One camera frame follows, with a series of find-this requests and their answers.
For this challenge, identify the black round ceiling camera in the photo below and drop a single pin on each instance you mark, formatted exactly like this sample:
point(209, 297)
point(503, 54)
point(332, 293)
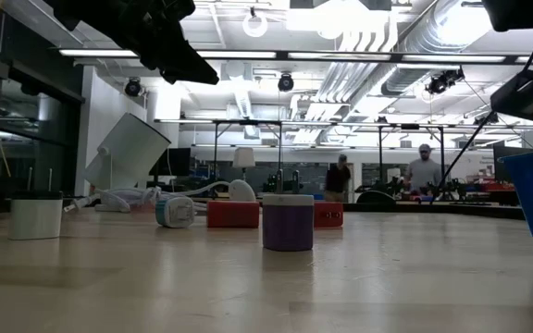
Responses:
point(286, 83)
point(133, 87)

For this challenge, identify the long ceiling light bar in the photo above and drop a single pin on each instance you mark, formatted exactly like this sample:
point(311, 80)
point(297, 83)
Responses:
point(282, 55)

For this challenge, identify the black ceiling spotlight cluster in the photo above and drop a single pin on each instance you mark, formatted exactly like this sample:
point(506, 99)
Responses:
point(444, 81)

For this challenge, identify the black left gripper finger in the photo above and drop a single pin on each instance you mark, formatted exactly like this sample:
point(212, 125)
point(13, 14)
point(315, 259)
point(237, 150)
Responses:
point(188, 65)

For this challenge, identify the black computer monitor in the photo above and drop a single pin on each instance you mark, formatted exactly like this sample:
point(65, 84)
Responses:
point(171, 162)

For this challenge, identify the red charger block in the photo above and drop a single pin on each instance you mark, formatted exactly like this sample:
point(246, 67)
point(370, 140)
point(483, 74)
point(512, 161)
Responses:
point(233, 215)
point(329, 215)

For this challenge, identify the red storage bin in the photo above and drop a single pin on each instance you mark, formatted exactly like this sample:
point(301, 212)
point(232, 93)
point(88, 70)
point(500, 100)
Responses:
point(495, 187)

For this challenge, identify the white charger with black top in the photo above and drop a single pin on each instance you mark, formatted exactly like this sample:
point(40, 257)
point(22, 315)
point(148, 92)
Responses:
point(35, 219)

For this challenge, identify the black aluminium table frame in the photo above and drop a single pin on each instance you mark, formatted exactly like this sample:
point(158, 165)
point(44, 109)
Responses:
point(484, 211)

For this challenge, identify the purple charger with white top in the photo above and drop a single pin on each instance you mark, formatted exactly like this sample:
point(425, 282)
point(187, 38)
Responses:
point(288, 229)

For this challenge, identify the silver spiral ventilation duct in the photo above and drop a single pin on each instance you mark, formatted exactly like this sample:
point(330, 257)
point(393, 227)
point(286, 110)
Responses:
point(437, 28)

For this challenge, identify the person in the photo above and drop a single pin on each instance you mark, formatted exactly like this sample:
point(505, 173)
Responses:
point(338, 179)
point(424, 175)

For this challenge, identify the teal and white charger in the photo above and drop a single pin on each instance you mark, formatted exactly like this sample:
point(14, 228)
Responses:
point(176, 213)

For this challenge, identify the black metal rig frame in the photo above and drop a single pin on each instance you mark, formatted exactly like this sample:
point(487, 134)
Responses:
point(215, 162)
point(380, 152)

